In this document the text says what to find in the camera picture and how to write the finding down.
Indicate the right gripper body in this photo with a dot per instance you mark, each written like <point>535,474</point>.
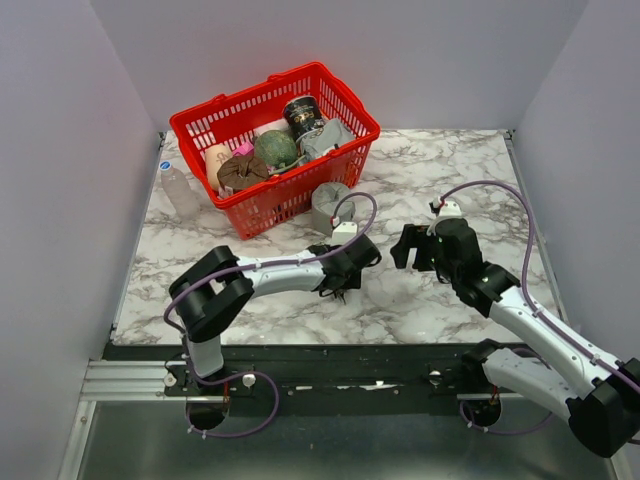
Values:
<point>427,252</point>

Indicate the brass padlock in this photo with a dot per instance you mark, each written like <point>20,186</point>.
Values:
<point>318,249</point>

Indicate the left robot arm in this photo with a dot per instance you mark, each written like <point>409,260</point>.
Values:
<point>210,295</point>

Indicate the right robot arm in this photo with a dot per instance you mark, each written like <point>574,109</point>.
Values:
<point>595,393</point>

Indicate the grey taped cylinder roll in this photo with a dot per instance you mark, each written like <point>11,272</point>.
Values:
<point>324,200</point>

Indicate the red plastic shopping basket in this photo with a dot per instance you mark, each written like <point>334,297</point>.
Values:
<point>243,116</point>

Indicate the grey wrapped bundle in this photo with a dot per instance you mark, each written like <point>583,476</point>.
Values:
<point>333,135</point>

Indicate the green round melon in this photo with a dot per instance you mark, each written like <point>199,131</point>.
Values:
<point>276,148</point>

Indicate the brown fabric pouch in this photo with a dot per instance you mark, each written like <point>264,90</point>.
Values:
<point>242,172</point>

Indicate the black printed can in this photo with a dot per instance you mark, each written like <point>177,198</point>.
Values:
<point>303,116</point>

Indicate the pink small box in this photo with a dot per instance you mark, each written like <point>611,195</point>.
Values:
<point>244,149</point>

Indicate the clear plastic water bottle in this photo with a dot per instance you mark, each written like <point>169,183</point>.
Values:
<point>178,191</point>

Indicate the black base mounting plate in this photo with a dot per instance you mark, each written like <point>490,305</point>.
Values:
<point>330,380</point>

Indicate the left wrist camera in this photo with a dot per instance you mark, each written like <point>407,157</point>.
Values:
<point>343,231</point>

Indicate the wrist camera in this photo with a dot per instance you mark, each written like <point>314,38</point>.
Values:
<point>343,231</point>
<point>443,209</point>

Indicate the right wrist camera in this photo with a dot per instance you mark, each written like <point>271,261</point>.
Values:
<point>443,209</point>

